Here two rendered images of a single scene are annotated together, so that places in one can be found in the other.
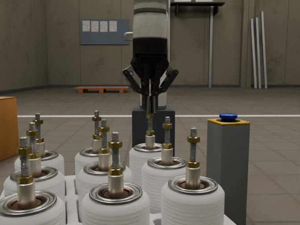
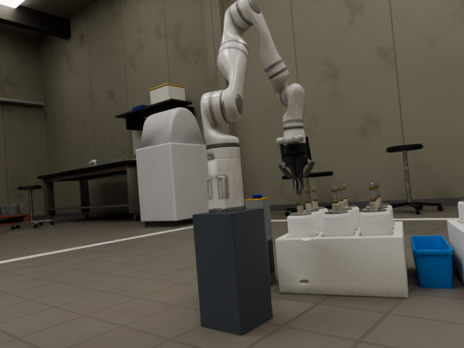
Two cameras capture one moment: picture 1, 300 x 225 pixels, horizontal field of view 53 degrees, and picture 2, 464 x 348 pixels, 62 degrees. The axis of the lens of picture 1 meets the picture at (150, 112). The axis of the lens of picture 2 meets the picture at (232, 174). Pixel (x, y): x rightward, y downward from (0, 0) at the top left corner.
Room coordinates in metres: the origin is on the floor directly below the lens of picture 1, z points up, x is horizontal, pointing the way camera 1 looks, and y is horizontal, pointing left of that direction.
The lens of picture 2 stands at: (1.83, 0.68, 0.36)
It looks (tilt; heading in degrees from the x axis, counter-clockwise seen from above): 2 degrees up; 220
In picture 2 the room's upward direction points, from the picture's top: 5 degrees counter-clockwise
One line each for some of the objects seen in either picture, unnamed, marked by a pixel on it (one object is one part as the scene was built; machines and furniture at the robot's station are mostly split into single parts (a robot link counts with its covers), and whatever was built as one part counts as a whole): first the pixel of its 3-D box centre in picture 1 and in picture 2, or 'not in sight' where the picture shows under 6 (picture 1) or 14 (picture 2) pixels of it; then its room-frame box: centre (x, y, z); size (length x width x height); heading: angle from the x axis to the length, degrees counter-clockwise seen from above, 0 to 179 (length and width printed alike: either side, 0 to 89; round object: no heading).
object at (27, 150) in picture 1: (23, 150); not in sight; (0.38, 0.16, 0.32); 0.02 x 0.02 x 0.01; 70
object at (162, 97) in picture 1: (152, 83); (225, 179); (1.04, -0.01, 0.39); 0.09 x 0.09 x 0.17; 1
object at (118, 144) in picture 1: (115, 144); not in sight; (0.41, 0.05, 0.32); 0.02 x 0.02 x 0.01; 3
